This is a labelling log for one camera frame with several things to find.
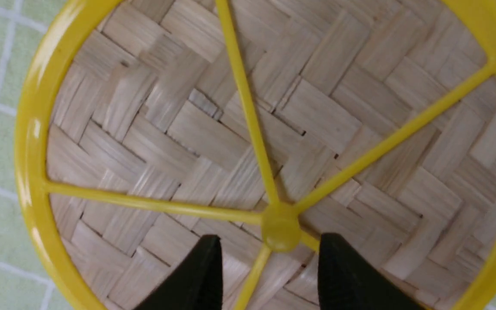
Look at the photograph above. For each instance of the yellow rimmed woven steamer lid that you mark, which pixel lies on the yellow rimmed woven steamer lid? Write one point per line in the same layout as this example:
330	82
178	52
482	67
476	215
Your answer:
248	129

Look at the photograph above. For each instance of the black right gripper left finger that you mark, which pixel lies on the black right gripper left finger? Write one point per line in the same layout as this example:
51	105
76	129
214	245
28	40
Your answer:
195	284

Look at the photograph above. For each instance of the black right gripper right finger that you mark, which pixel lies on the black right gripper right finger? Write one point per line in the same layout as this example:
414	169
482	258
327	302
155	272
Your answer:
346	281

